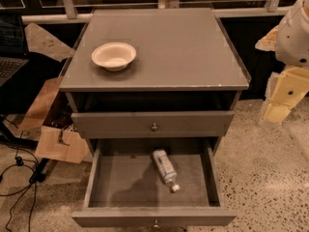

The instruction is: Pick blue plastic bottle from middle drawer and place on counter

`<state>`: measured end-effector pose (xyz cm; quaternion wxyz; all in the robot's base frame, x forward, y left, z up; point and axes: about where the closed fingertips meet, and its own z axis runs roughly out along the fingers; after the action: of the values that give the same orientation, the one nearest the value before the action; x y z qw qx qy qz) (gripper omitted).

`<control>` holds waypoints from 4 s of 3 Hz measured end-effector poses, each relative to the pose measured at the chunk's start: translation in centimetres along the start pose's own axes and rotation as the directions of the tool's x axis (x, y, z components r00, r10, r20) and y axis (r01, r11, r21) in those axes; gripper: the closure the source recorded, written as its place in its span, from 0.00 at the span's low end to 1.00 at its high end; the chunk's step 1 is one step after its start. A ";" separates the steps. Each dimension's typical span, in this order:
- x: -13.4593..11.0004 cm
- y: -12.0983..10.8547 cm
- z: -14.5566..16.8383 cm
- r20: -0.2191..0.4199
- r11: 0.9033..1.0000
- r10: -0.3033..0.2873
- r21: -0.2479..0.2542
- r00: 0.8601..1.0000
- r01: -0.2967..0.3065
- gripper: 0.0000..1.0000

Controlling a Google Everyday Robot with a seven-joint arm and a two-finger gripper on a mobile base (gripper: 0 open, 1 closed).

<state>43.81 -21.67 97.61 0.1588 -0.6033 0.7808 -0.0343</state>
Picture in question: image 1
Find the brass drawer knob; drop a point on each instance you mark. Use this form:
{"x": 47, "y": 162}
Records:
{"x": 154, "y": 127}
{"x": 156, "y": 226}

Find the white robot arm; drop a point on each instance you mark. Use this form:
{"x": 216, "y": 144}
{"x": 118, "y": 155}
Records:
{"x": 289, "y": 40}

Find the brown cardboard box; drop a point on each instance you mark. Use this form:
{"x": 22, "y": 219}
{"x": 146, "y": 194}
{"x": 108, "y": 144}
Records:
{"x": 50, "y": 111}

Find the white metal railing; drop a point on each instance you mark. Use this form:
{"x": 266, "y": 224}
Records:
{"x": 161, "y": 7}

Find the black laptop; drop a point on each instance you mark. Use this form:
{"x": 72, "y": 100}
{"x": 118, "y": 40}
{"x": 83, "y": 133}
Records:
{"x": 14, "y": 53}

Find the brass middle drawer knob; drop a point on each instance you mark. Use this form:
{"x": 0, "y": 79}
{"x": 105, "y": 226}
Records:
{"x": 156, "y": 226}

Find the grey wooden drawer cabinet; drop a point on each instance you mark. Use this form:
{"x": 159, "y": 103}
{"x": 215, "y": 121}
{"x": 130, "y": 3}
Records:
{"x": 184, "y": 62}

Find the blue labelled plastic bottle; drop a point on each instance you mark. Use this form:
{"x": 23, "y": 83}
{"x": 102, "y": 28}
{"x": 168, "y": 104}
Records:
{"x": 166, "y": 170}

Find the open grey middle drawer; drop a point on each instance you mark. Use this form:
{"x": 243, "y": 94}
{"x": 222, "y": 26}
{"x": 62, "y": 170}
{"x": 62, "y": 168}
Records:
{"x": 126, "y": 190}

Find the white paper bowl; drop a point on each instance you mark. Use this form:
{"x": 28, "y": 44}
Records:
{"x": 114, "y": 56}

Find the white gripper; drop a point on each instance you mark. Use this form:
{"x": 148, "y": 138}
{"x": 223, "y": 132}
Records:
{"x": 292, "y": 43}

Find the brass upper drawer knob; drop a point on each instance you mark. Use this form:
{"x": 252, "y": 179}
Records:
{"x": 154, "y": 127}

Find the closed grey upper drawer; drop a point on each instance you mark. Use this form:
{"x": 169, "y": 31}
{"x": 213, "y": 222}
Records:
{"x": 95, "y": 125}

